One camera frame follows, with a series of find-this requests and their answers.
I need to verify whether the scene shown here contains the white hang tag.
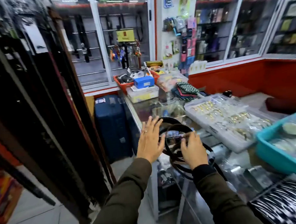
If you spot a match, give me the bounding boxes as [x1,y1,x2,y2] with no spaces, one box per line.
[23,20,49,55]

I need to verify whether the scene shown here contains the glass display counter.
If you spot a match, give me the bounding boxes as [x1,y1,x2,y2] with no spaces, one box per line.
[119,79,296,224]

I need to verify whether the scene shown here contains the clear plastic container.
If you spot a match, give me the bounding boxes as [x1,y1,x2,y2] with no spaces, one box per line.
[157,72,189,93]

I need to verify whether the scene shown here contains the black white patterned packets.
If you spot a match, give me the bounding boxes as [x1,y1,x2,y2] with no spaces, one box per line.
[247,179,296,224]

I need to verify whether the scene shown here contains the black leather belt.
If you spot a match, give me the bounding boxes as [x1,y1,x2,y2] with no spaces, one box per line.
[157,113,228,186]

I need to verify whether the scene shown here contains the yellow flat box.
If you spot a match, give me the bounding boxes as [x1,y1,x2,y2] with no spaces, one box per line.
[145,60,164,68]

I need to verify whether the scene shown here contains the row of white packets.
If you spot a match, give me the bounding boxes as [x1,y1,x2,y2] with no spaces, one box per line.
[188,60,208,75]

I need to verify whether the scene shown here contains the yellow sign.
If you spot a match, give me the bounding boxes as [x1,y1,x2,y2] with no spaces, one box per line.
[116,29,136,43]

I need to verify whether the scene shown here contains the blue hard suitcase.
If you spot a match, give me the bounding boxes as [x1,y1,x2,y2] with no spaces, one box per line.
[93,93,134,164]

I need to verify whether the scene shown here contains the orange cardboard box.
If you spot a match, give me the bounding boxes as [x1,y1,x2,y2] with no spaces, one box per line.
[0,169,26,224]

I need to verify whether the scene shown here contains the glass cabinet with belts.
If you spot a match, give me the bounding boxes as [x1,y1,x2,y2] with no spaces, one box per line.
[53,0,157,92]

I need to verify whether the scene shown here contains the bunch of hanging keychains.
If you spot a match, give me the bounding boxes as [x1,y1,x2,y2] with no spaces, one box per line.
[108,42,143,70]

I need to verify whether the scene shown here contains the white plastic storage box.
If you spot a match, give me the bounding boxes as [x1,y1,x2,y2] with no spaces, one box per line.
[126,84,160,104]

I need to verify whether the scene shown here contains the person's left forearm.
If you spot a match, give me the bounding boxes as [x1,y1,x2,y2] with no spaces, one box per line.
[77,157,156,224]

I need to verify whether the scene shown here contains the wall display of small packets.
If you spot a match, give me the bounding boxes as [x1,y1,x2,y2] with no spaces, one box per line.
[160,0,201,75]

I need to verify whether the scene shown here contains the glass cabinet of boxed perfumes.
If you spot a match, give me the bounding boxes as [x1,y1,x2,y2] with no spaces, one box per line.
[192,0,296,64]

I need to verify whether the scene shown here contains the teal plastic tray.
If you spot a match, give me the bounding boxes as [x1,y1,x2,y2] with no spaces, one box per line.
[253,113,296,187]

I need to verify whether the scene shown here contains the clear tray of gold watches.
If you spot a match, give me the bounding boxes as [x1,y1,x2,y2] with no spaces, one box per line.
[183,90,279,157]

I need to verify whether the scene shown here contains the person's right hand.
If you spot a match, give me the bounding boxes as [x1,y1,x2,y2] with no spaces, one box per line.
[179,131,209,171]

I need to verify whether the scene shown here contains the blue cardboard box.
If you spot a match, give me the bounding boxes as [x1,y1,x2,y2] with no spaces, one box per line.
[133,75,155,89]

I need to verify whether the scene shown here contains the stack of folded patterned cloths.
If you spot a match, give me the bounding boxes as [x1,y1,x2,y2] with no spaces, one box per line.
[171,81,203,102]

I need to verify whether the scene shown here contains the person's right forearm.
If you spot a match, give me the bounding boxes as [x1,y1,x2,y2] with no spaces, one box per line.
[191,161,266,224]

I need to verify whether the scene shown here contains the person's left hand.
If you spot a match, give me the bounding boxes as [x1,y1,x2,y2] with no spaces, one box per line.
[135,115,168,165]

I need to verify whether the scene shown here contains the rack of hanging dark belts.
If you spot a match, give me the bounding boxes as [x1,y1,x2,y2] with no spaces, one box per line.
[0,0,119,224]

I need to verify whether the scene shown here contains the red plastic basket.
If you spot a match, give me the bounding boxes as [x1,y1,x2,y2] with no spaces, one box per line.
[113,69,161,95]

